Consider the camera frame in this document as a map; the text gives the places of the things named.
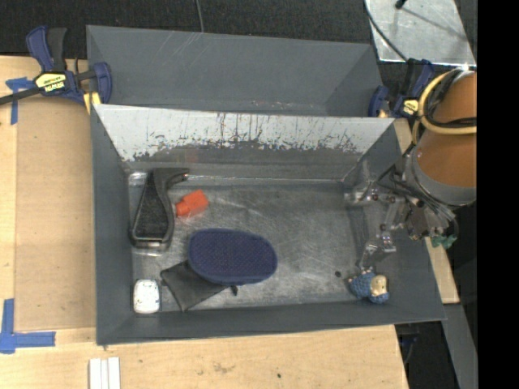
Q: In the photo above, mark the black cloth pouch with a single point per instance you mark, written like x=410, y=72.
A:
x=188, y=288

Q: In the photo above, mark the dark blue oval pad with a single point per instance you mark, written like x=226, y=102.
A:
x=233, y=257

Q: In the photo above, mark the small white box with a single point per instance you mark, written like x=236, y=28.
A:
x=146, y=296

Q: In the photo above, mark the orange-red small block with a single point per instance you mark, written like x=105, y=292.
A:
x=192, y=204

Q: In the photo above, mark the grey metal bin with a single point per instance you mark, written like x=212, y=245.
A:
x=308, y=233

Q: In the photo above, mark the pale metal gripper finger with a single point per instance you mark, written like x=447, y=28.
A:
x=387, y=244

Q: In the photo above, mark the blue toy sheep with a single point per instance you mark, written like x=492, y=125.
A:
x=367, y=288

